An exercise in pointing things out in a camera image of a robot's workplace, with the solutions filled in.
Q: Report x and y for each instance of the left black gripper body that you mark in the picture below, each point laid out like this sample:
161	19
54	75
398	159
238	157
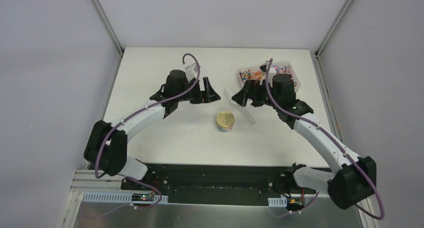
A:
201	92

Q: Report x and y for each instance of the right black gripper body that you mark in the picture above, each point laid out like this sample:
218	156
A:
261	96

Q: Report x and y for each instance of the clear plastic scoop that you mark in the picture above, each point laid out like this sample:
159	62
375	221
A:
228	92

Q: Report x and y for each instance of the clear plastic round jar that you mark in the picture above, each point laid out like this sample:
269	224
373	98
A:
224	128

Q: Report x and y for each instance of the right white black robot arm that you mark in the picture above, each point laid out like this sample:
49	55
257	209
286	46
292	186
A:
351	179

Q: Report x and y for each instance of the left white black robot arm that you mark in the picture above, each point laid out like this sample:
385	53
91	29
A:
108	142

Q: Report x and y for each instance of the clear divided candy box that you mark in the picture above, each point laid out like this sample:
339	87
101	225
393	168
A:
254	73

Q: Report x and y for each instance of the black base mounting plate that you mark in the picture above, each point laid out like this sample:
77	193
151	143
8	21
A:
222	185

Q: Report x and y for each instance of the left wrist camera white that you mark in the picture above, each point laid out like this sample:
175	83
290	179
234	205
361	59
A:
191	71

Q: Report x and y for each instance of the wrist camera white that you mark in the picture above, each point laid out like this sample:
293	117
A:
191	71
265	68

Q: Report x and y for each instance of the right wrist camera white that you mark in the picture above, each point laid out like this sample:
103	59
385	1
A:
265	68

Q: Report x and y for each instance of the right white cable duct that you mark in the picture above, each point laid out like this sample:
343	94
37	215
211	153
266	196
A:
277	202

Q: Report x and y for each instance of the white cable duct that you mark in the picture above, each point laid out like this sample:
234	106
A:
277	202
128	198

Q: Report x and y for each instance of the left white cable duct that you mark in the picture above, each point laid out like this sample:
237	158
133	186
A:
128	198

